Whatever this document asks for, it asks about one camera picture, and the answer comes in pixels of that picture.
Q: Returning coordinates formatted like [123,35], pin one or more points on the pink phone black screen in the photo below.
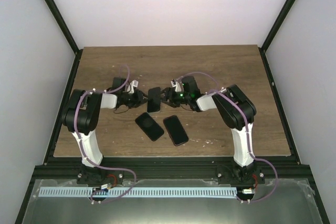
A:
[176,130]

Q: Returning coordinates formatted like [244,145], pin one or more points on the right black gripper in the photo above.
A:
[167,92]

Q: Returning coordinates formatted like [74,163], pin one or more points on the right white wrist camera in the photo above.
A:
[176,85]

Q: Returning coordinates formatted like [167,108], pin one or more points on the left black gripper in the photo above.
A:
[139,98]

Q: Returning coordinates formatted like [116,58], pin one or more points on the right black frame post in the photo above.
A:
[277,24]

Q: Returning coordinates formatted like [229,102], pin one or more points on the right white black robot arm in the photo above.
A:
[236,110]

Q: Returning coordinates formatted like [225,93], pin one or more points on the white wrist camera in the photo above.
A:
[176,85]
[132,86]

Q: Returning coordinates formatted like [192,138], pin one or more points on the black phone case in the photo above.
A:
[149,126]
[176,130]

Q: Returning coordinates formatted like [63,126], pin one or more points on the left black frame post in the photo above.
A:
[62,25]

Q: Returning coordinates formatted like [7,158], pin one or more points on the light blue slotted cable duct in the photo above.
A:
[146,192]

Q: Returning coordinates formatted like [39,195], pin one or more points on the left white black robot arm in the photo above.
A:
[81,114]

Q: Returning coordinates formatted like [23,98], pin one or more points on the clear magsafe phone case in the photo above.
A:
[153,100]

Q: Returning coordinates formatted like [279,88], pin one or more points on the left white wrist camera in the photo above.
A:
[132,86]

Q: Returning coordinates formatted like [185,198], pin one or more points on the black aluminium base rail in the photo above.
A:
[222,169]

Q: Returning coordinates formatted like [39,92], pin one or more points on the black frame post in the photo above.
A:
[277,24]
[62,25]

